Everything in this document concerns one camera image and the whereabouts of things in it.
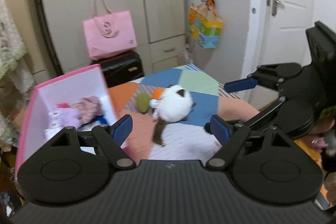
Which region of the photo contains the pink cardboard storage box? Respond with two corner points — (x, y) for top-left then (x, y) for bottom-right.
(15, 64), (119, 170)

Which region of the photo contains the orange makeup sponge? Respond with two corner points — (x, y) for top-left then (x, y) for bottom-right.
(152, 88), (165, 100)

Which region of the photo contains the purple plush toy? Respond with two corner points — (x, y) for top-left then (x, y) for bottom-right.
(49, 107), (82, 128)

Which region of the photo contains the pink floral fabric scrunchie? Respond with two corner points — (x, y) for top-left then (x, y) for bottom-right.
(71, 96), (104, 124)

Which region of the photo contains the cream knitted cardigan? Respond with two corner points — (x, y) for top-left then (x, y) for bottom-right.
(1, 0), (35, 147)

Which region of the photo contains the patchwork tablecloth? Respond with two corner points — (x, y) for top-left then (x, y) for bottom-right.
(108, 66), (259, 162)

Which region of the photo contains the white round plush toy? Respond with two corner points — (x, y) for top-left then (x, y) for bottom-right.
(152, 85), (197, 147)

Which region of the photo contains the black suitcase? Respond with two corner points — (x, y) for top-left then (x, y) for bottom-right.
(91, 50), (144, 88)

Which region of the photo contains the white tissue pack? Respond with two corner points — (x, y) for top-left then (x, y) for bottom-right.
(44, 126), (63, 140)

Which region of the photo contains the colourful paper gift bag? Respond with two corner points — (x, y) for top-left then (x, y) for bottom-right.
(189, 0), (224, 49)

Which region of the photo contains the white door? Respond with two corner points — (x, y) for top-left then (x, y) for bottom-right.
(259, 0), (313, 65)

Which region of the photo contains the pink tote bag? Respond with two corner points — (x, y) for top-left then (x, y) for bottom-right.
(83, 0), (137, 61)

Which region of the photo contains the green makeup sponge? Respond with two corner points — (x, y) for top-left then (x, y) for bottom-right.
(135, 93), (151, 114)

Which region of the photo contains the blue wet wipes pack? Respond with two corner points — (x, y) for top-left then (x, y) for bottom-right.
(78, 115), (108, 131)

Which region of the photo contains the person right hand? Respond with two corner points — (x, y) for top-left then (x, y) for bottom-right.
(311, 117), (335, 152)

